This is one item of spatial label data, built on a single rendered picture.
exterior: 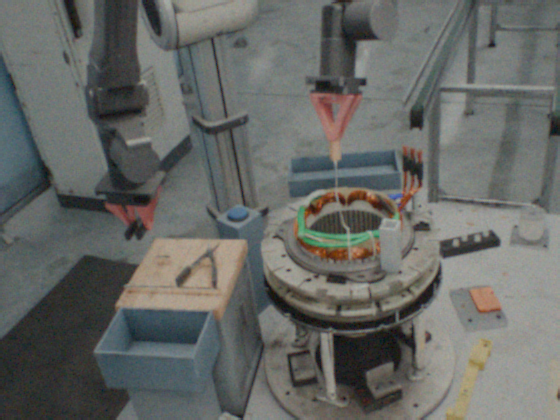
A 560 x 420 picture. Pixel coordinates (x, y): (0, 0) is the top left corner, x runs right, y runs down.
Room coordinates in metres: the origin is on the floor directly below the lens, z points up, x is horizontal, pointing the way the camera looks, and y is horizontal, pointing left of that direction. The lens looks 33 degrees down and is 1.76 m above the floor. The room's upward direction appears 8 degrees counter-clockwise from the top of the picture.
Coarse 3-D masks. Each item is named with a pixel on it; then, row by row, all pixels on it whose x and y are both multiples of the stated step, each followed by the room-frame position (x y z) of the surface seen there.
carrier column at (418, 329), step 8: (424, 312) 0.84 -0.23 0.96; (416, 320) 0.84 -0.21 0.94; (424, 320) 0.84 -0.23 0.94; (416, 328) 0.84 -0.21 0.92; (424, 328) 0.84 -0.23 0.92; (416, 336) 0.84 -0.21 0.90; (424, 336) 0.84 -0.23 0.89; (416, 344) 0.84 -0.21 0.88; (424, 344) 0.84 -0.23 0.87; (416, 352) 0.84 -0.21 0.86; (424, 352) 0.84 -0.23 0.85; (416, 360) 0.84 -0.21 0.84; (424, 360) 0.84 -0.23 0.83; (416, 368) 0.84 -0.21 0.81
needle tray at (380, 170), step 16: (304, 160) 1.29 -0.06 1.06; (320, 160) 1.29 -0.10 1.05; (352, 160) 1.28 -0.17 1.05; (368, 160) 1.28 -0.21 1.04; (384, 160) 1.27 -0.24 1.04; (288, 176) 1.22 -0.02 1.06; (304, 176) 1.28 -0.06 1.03; (320, 176) 1.27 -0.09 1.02; (336, 176) 1.26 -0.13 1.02; (352, 176) 1.18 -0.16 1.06; (368, 176) 1.18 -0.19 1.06; (384, 176) 1.17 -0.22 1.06; (400, 176) 1.17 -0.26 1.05; (304, 192) 1.19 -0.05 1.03
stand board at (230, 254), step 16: (160, 240) 1.03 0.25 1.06; (176, 240) 1.03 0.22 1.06; (192, 240) 1.02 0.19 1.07; (208, 240) 1.01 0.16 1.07; (224, 240) 1.00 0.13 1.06; (240, 240) 1.00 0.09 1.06; (176, 256) 0.97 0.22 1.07; (192, 256) 0.96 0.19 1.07; (224, 256) 0.95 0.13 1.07; (240, 256) 0.95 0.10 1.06; (144, 272) 0.94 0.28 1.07; (160, 272) 0.93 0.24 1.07; (176, 272) 0.92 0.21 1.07; (192, 272) 0.91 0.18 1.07; (208, 272) 0.91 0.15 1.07; (224, 272) 0.90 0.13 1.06; (224, 288) 0.86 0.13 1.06; (128, 304) 0.85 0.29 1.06; (144, 304) 0.84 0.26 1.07; (160, 304) 0.84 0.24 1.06; (176, 304) 0.83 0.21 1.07; (192, 304) 0.83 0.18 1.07; (208, 304) 0.82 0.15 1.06; (224, 304) 0.83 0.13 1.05
